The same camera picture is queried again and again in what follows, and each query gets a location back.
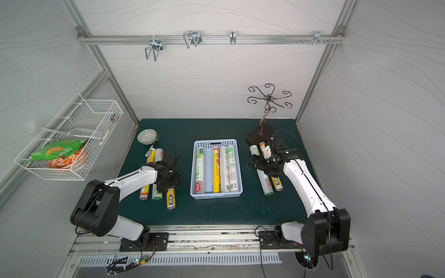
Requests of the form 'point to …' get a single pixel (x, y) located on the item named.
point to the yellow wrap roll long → (171, 198)
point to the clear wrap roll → (264, 178)
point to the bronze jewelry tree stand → (259, 134)
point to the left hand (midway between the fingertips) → (176, 184)
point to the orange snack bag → (68, 162)
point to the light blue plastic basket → (208, 145)
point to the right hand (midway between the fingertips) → (257, 167)
